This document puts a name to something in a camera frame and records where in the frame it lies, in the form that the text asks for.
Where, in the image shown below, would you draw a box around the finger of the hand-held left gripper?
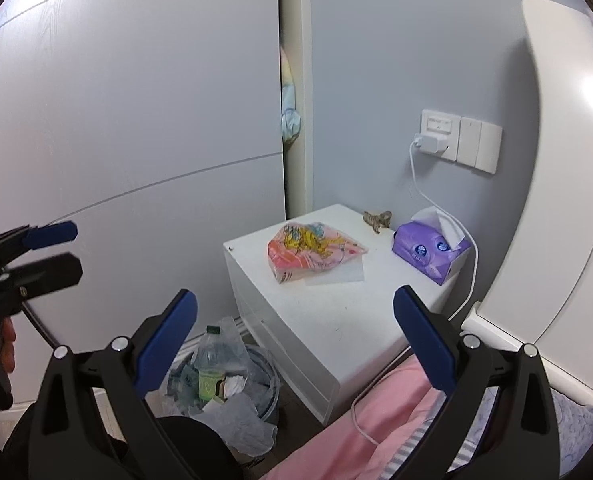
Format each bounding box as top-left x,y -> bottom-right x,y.
0,221 -> 78,267
0,253 -> 83,316

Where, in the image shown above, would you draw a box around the white headboard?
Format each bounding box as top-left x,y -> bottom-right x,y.
461,0 -> 593,406

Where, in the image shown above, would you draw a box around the white wall socket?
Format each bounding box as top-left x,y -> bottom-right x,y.
420,108 -> 461,161

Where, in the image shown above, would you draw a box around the person's left hand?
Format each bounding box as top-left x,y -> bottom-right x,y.
0,317 -> 18,374

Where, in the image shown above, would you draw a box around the green cup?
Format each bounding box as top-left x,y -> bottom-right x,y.
198,367 -> 223,401

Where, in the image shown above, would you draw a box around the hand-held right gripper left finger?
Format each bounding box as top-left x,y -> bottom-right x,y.
29,288 -> 202,480

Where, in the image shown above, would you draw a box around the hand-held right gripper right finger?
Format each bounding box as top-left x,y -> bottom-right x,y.
393,285 -> 561,480

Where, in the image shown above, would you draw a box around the grey trash bin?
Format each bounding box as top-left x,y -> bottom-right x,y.
169,342 -> 282,426

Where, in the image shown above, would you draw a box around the light blue hanging clothes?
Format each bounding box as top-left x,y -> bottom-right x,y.
279,45 -> 302,145

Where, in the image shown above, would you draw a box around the white nightstand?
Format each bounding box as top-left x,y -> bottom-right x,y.
222,204 -> 477,426

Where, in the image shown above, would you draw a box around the waste bin with trash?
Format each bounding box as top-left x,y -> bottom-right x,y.
159,316 -> 280,458

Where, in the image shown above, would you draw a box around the colourful printed plastic bag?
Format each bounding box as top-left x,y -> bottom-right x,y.
268,221 -> 369,285

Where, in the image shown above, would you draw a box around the white wardrobe frame post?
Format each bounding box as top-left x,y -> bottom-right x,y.
278,0 -> 315,221

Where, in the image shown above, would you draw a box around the small brown figurine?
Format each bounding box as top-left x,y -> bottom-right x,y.
363,210 -> 392,235

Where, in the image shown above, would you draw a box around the floral bed sheet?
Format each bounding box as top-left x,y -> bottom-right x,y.
547,387 -> 593,478

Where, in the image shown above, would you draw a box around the white charging cable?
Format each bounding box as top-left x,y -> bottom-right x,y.
351,140 -> 479,445

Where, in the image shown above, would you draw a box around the pink blanket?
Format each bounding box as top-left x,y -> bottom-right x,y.
264,355 -> 457,480

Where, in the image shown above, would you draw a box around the purple tissue pack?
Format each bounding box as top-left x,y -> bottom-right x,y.
391,206 -> 473,287

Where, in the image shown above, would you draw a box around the white wall switch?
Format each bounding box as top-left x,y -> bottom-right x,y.
457,116 -> 503,176

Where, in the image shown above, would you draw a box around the white charger plug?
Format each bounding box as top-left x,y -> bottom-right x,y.
413,132 -> 450,156

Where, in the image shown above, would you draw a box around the clear bottle with green cap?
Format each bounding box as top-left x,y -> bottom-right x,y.
196,325 -> 232,376

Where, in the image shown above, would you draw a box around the white wardrobe door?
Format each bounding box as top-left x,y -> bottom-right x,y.
0,0 -> 287,406

